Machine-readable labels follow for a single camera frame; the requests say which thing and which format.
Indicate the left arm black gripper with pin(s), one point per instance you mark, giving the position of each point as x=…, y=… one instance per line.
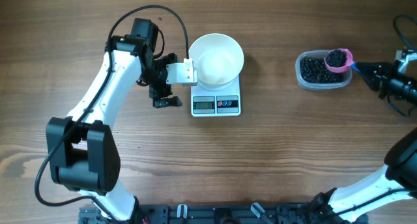
x=165, y=91

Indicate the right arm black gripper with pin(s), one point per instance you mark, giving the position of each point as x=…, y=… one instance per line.
x=386, y=70

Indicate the pink scoop with blue handle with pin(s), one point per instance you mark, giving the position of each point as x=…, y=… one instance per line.
x=339, y=60

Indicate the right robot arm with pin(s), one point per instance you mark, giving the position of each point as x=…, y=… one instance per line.
x=396, y=179

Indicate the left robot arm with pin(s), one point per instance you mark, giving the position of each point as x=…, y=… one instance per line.
x=82, y=154

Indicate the white digital kitchen scale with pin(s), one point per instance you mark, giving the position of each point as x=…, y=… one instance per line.
x=216, y=101

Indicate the white bowl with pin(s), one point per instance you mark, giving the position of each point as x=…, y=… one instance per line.
x=219, y=59

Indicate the black beans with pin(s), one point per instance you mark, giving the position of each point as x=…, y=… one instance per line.
x=314, y=70

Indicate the clear plastic container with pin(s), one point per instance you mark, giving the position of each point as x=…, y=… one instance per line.
x=347, y=76

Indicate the left arm white wrist camera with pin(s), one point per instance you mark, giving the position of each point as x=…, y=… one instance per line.
x=184, y=73

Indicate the arm white wrist camera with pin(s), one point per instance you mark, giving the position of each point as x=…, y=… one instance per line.
x=184, y=73
x=405, y=56

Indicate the right arm white wrist camera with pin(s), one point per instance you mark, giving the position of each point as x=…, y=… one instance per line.
x=405, y=56

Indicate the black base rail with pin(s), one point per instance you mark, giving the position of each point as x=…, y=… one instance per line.
x=289, y=213

